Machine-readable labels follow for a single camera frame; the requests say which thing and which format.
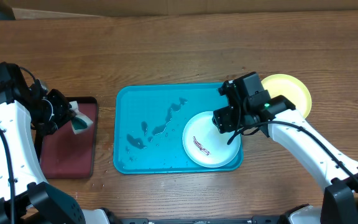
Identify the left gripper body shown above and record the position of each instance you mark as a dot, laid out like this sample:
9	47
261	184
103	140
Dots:
49	113

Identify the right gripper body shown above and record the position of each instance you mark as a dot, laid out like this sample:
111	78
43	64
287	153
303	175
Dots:
236	119

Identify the green and yellow sponge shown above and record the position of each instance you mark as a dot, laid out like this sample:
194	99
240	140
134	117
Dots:
80	122

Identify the light blue plate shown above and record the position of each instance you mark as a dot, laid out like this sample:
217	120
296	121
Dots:
207	147

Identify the yellow-green plate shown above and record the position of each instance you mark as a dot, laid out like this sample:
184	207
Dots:
292	89

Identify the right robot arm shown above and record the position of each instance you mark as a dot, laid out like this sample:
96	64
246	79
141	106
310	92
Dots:
335	173

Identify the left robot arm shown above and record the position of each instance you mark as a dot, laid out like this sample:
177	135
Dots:
25	195

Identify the black tray with maroon liner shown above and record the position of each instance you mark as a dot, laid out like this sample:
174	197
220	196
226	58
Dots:
66	155

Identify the teal plastic tray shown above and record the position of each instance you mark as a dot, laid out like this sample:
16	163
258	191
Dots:
149	125

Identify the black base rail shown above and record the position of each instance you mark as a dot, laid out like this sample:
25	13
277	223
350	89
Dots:
258	219

